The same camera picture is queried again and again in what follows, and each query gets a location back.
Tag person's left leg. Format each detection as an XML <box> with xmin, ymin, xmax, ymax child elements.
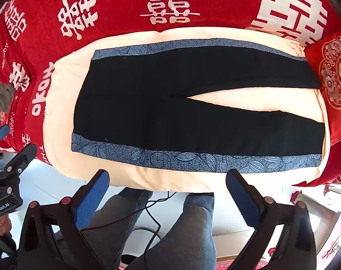
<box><xmin>82</xmin><ymin>188</ymin><xmax>161</xmax><ymax>270</ymax></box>

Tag red floral pillow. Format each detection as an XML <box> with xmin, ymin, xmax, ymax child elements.
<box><xmin>304</xmin><ymin>28</ymin><xmax>341</xmax><ymax>124</ymax></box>

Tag black pants with blue stripes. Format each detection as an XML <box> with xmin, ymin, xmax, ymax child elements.
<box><xmin>71</xmin><ymin>39</ymin><xmax>325</xmax><ymax>173</ymax></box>

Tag grey crumpled cloth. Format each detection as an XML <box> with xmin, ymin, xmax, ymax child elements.
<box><xmin>0</xmin><ymin>83</ymin><xmax>16</xmax><ymax>127</ymax></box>

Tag black cable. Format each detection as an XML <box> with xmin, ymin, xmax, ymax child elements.
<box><xmin>89</xmin><ymin>191</ymin><xmax>178</xmax><ymax>262</ymax></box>

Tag person's left forearm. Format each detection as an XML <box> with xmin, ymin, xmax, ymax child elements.
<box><xmin>0</xmin><ymin>232</ymin><xmax>18</xmax><ymax>261</ymax></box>

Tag person's leg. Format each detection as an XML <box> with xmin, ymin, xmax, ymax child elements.
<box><xmin>144</xmin><ymin>193</ymin><xmax>216</xmax><ymax>270</ymax></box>
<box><xmin>82</xmin><ymin>188</ymin><xmax>161</xmax><ymax>270</ymax></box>

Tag red patterned floor mat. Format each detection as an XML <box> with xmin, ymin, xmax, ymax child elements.
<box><xmin>118</xmin><ymin>260</ymin><xmax>275</xmax><ymax>270</ymax></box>

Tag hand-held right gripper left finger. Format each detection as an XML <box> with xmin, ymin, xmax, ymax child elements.
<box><xmin>17</xmin><ymin>169</ymin><xmax>123</xmax><ymax>270</ymax></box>

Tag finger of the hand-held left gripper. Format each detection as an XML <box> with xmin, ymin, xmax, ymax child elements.
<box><xmin>3</xmin><ymin>143</ymin><xmax>38</xmax><ymax>179</ymax></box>
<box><xmin>0</xmin><ymin>125</ymin><xmax>11</xmax><ymax>150</ymax></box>

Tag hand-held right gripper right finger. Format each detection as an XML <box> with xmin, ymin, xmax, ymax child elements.
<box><xmin>226</xmin><ymin>169</ymin><xmax>325</xmax><ymax>270</ymax></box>

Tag cream cloth pad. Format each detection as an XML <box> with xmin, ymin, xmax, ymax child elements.
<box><xmin>42</xmin><ymin>27</ymin><xmax>328</xmax><ymax>194</ymax></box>

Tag person's right leg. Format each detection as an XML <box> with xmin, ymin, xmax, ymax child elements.
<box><xmin>144</xmin><ymin>193</ymin><xmax>216</xmax><ymax>270</ymax></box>

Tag person's left hand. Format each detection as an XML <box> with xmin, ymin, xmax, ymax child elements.
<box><xmin>0</xmin><ymin>215</ymin><xmax>12</xmax><ymax>237</ymax></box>

